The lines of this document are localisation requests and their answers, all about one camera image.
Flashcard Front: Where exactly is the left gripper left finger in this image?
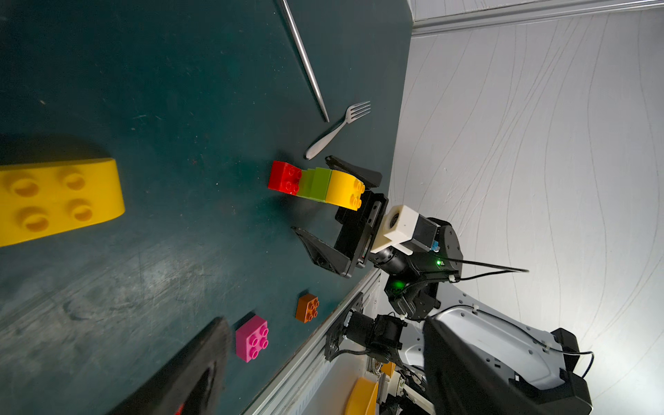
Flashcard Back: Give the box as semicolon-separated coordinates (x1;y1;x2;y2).
110;317;231;415

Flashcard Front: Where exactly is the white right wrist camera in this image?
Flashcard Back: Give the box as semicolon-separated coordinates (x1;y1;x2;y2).
370;205;440;256

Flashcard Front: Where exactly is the yellow curved brick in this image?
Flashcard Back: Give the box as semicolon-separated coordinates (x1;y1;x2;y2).
325;170;366;211
1;158;126;247

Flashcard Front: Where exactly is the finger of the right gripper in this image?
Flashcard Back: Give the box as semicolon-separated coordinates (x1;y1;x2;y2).
325;156;383;188
292;226;356;278

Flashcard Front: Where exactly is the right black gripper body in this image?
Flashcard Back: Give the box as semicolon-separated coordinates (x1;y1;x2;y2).
334;190;387;278

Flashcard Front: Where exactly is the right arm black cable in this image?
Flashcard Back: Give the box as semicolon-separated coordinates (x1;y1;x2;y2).
440;256;530;284

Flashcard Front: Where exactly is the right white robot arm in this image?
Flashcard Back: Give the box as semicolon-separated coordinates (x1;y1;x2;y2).
296;156;592;414

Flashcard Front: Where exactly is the small red brick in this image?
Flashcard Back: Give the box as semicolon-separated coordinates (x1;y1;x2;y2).
268;161;303;195

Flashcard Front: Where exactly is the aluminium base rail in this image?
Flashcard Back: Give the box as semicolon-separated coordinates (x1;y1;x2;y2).
245;269;380;414

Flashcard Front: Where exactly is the green brick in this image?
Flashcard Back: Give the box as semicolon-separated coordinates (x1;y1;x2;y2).
297;168;332;202

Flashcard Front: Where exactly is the orange brick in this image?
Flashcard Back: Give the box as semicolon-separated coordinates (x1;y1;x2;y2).
296;293;320;323

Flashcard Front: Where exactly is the green table mat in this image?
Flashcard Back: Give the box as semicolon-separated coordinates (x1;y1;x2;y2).
1;1;413;414

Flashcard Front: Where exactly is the silver metal fork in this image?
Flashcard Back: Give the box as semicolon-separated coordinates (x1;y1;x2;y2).
304;101;371;160

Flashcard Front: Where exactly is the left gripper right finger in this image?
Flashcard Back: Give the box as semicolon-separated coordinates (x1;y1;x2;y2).
423;318;519;414

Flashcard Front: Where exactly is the silver metal spoon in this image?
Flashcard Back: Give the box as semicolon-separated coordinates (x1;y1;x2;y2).
278;0;330;123

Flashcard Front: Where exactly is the pink brick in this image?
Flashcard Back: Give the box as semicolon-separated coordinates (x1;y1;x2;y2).
235;316;269;362

